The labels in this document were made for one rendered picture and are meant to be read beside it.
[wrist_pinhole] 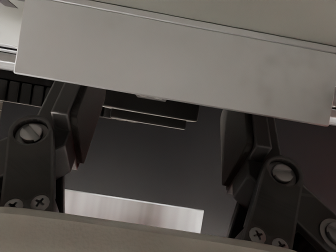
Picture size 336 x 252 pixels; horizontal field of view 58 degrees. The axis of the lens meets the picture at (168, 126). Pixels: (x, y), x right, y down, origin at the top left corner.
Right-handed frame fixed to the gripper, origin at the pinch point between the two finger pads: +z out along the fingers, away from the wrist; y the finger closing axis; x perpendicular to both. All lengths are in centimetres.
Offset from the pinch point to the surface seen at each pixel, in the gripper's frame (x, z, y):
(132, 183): -54, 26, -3
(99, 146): -49, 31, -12
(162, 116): -19.2, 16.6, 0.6
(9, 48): -4.4, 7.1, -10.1
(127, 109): -18.9, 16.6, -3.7
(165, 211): -9.4, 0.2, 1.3
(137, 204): -9.3, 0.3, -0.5
